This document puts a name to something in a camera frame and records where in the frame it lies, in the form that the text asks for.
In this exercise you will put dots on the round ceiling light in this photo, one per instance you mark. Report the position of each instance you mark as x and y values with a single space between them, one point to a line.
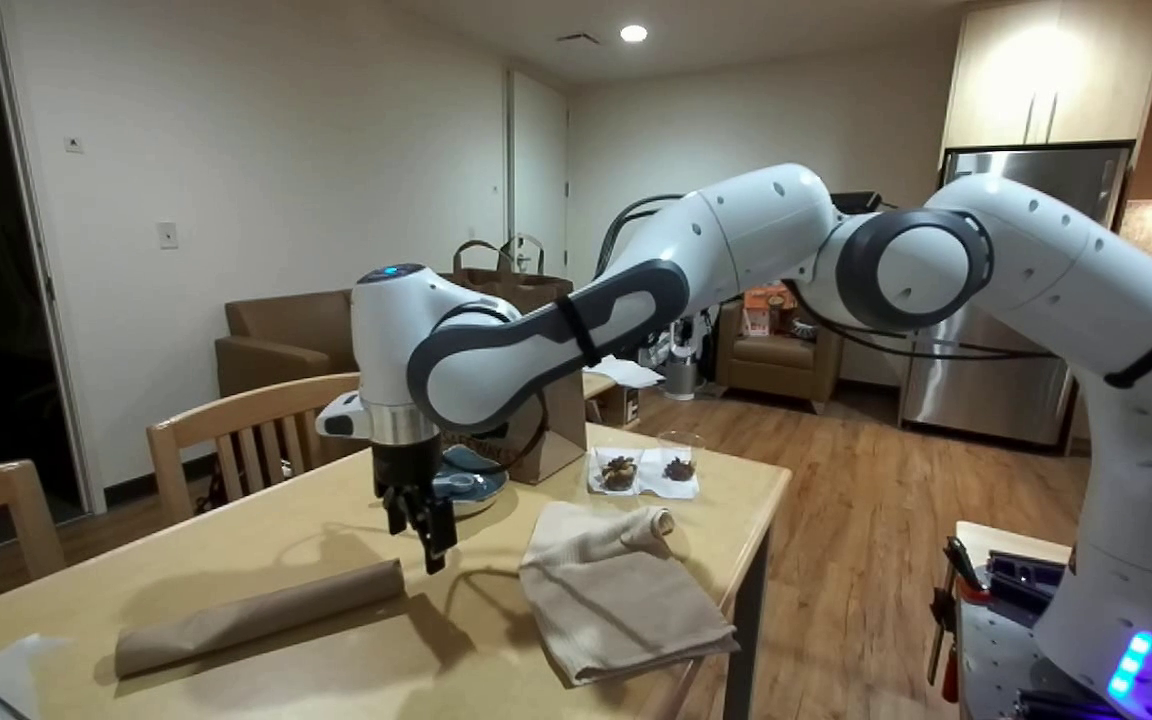
633 32

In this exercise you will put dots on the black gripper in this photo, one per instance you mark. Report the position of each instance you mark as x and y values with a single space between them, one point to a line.
407 469

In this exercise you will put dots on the black background device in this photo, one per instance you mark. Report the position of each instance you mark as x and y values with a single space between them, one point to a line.
858 201

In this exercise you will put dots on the low coffee table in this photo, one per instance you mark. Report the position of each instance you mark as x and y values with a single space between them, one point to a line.
616 403

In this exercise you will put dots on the light wooden slatted chair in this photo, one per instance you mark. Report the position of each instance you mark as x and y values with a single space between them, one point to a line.
268 403
3 494

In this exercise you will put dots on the brown sofa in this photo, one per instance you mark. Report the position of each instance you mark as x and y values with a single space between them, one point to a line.
289 335

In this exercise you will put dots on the orange box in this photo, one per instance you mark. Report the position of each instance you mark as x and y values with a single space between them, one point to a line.
764 317

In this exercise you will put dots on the beige folded cloth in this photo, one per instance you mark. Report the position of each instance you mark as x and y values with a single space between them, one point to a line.
616 601

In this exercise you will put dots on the white paper napkin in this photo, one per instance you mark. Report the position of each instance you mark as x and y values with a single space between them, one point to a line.
646 491

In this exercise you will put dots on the white light switch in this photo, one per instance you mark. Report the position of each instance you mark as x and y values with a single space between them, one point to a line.
166 239

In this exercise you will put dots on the brown armchair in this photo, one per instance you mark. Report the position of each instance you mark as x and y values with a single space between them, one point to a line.
778 364

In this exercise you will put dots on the chocolate cupcake in clear cup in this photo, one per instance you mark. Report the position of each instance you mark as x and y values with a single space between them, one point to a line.
677 469
616 474

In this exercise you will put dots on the white interior door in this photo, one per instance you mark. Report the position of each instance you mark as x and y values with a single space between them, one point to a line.
539 175

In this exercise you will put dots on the black orange clamp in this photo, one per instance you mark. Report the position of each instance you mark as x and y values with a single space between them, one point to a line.
947 643
965 567

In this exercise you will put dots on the brown paper towel core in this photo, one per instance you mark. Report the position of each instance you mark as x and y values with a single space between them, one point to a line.
241 624

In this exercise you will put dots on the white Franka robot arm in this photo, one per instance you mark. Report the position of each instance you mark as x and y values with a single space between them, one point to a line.
763 225

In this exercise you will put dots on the robot mounting stand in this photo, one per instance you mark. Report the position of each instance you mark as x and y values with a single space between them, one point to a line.
1000 665

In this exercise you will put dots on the small white thermostat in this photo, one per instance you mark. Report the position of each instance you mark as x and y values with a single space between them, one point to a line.
73 144

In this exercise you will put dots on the cream kitchen cabinet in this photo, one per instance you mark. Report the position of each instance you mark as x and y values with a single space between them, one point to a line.
1041 66

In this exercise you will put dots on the brown paper shopping bag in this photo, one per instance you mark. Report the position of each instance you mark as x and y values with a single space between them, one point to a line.
552 433

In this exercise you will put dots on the ceiling air vent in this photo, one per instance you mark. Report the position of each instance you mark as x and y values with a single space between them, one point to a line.
579 39

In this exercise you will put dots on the stainless steel refrigerator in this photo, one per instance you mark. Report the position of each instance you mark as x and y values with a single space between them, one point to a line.
989 403

